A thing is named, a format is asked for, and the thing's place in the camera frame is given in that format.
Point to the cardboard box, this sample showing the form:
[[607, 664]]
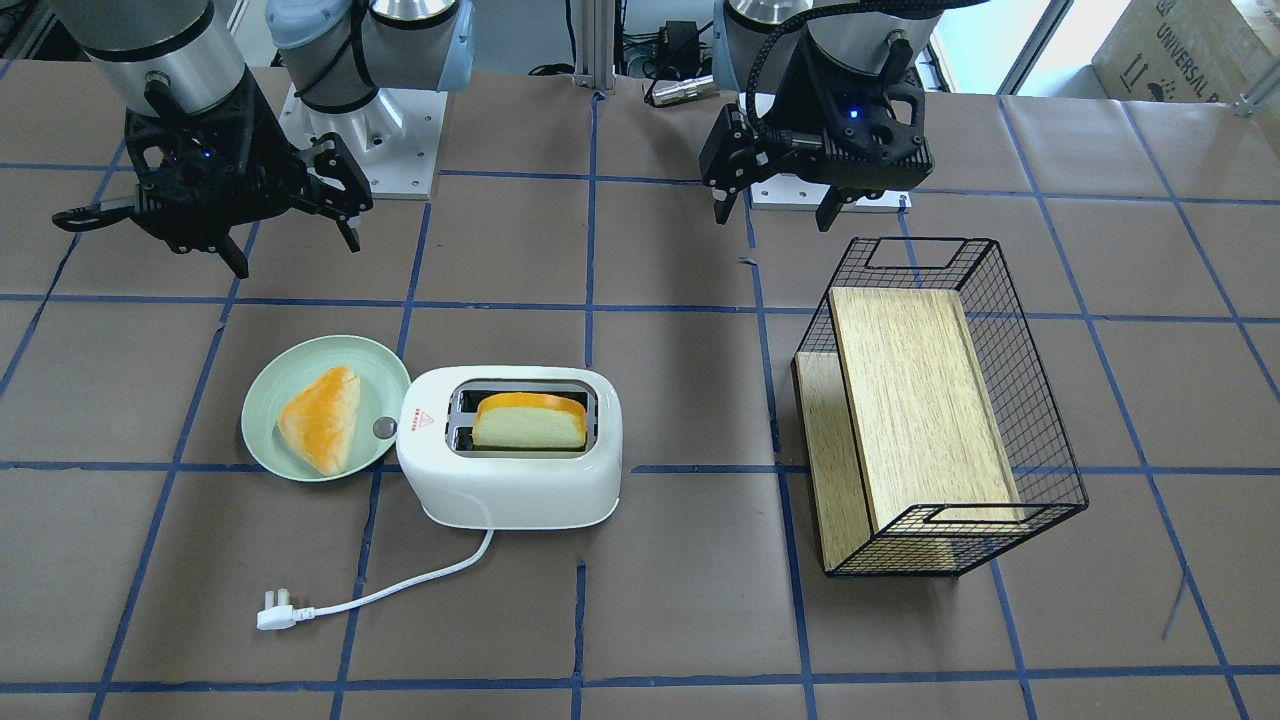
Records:
[[1187, 51]]

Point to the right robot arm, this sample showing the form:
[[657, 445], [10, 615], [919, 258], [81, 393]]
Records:
[[340, 54]]

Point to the wooden board in basket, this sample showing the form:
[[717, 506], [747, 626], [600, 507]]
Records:
[[909, 471]]

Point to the aluminium frame post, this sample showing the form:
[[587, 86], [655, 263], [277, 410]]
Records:
[[595, 26]]

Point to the light green round plate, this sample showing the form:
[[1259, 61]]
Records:
[[384, 382]]

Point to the bread slice in toaster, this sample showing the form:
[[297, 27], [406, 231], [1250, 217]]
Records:
[[531, 421]]

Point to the triangular bread on plate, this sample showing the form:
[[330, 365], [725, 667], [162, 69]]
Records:
[[319, 423]]

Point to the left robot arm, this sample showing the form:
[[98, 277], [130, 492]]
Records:
[[756, 39]]

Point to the black wire basket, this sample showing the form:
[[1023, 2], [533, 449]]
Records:
[[1036, 443]]

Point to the silver cylindrical connector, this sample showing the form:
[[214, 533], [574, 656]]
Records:
[[667, 94]]

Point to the black power adapter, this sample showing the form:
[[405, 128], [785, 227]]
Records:
[[677, 39]]

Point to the white two-slot toaster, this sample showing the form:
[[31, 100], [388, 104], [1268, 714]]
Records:
[[462, 486]]

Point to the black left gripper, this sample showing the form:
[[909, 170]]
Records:
[[805, 112]]

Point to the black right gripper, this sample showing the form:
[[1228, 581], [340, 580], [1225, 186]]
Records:
[[262, 128]]

